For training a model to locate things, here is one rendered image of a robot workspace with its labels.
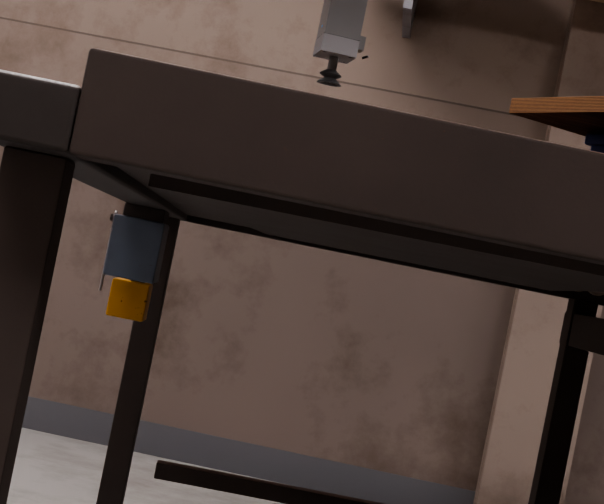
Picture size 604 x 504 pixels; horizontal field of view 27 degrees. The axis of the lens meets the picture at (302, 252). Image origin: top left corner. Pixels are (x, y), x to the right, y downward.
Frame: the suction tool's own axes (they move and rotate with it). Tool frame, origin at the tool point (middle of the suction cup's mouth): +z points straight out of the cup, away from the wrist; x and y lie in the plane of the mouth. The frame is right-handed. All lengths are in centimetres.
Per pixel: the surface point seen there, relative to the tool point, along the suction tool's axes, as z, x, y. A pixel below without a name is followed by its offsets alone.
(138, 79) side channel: 19, 33, -104
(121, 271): 40, 28, 31
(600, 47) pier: -66, -127, 212
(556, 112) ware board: 10, -13, -81
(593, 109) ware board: 9, -15, -87
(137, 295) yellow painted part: 45, 23, 51
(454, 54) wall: -57, -82, 239
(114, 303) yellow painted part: 47, 27, 51
